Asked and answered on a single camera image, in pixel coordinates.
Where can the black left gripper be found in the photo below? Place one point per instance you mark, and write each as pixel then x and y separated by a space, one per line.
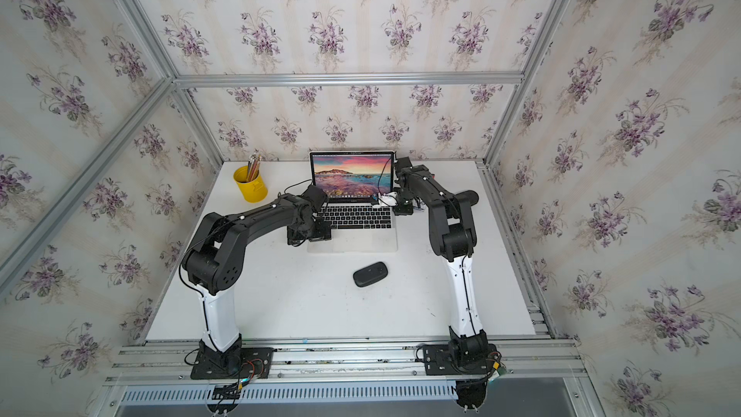
pixel 322 235

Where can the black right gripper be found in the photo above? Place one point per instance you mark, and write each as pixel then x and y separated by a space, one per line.
pixel 401 212

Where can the pencils in cup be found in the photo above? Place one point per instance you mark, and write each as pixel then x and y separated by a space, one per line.
pixel 253 167

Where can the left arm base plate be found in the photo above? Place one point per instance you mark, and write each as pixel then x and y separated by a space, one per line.
pixel 238 362

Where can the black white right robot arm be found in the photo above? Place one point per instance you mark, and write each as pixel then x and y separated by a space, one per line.
pixel 453 237

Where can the silver laptop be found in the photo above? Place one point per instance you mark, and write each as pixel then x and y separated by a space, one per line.
pixel 352 182

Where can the aluminium mounting rail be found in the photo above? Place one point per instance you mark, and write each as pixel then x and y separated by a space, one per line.
pixel 163 362

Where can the yellow pen cup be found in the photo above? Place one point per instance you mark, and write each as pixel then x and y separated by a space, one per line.
pixel 253 192

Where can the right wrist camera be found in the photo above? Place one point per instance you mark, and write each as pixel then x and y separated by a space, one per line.
pixel 389 200

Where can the white slotted cable duct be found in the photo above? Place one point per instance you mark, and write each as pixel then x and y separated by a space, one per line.
pixel 316 392

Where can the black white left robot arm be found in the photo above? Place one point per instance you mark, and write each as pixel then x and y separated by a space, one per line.
pixel 214 260

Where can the aluminium enclosure frame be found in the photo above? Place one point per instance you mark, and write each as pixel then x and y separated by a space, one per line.
pixel 174 85

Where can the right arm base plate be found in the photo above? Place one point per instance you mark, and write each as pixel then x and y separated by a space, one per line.
pixel 438 360

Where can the black wireless mouse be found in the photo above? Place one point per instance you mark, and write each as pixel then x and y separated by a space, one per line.
pixel 370 275

